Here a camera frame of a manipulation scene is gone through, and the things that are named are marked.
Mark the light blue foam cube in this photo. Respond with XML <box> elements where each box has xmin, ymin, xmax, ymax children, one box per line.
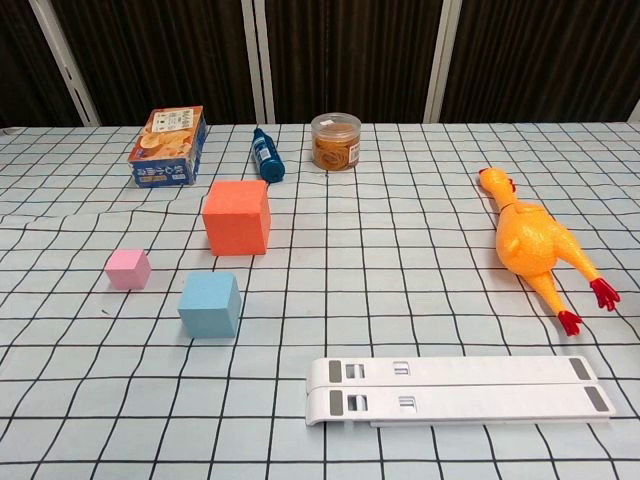
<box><xmin>177</xmin><ymin>271</ymin><xmax>242</xmax><ymax>339</ymax></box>

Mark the small pink foam cube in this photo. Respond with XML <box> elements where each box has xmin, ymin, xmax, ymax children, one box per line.
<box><xmin>104</xmin><ymin>248</ymin><xmax>152</xmax><ymax>291</ymax></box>

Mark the large orange foam cube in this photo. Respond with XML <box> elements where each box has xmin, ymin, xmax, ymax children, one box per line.
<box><xmin>201</xmin><ymin>179</ymin><xmax>272</xmax><ymax>257</ymax></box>

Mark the dark blue spray bottle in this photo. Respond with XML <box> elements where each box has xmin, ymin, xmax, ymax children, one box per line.
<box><xmin>251</xmin><ymin>126</ymin><xmax>287</xmax><ymax>183</ymax></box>

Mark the clear jar of rubber bands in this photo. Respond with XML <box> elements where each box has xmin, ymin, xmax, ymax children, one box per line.
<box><xmin>310</xmin><ymin>113</ymin><xmax>363</xmax><ymax>172</ymax></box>

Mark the light blue checkered tablecloth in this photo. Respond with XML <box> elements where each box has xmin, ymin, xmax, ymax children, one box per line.
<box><xmin>0</xmin><ymin>119</ymin><xmax>640</xmax><ymax>480</ymax></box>

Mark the orange and blue cookie box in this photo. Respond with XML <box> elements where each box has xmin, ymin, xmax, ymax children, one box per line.
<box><xmin>129</xmin><ymin>105</ymin><xmax>209</xmax><ymax>189</ymax></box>

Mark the dark pleated curtain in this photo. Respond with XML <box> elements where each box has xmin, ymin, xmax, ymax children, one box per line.
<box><xmin>0</xmin><ymin>0</ymin><xmax>640</xmax><ymax>127</ymax></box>

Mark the white folding laptop stand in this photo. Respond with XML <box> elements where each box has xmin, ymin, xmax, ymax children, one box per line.
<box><xmin>304</xmin><ymin>355</ymin><xmax>617</xmax><ymax>429</ymax></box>

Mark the yellow rubber chicken toy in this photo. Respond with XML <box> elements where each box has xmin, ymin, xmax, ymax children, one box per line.
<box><xmin>477</xmin><ymin>167</ymin><xmax>622</xmax><ymax>337</ymax></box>

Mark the white frame post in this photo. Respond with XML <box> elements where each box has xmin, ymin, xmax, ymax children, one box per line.
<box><xmin>423</xmin><ymin>0</ymin><xmax>462</xmax><ymax>124</ymax></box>
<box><xmin>240</xmin><ymin>0</ymin><xmax>277</xmax><ymax>125</ymax></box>
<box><xmin>30</xmin><ymin>0</ymin><xmax>103</xmax><ymax>127</ymax></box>

